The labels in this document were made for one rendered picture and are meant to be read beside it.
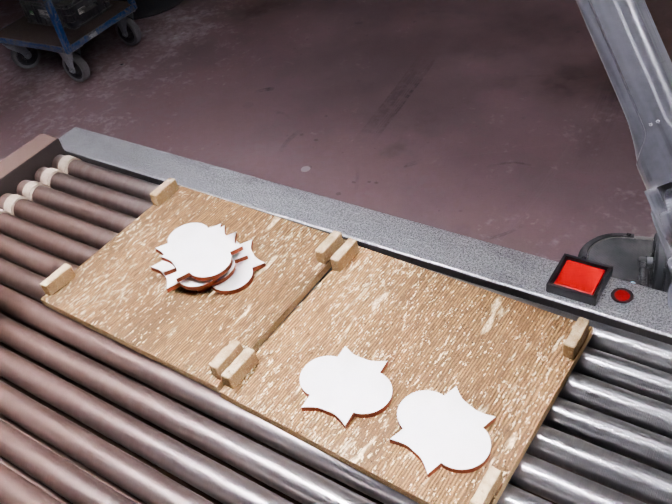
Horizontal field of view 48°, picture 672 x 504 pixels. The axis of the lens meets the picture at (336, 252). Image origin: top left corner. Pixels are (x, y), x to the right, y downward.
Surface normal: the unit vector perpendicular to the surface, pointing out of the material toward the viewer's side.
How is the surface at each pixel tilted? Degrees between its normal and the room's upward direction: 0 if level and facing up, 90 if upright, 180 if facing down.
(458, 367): 0
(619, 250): 0
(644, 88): 63
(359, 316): 0
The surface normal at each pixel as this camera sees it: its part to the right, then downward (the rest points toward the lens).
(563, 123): -0.15, -0.74
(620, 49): -0.59, 0.21
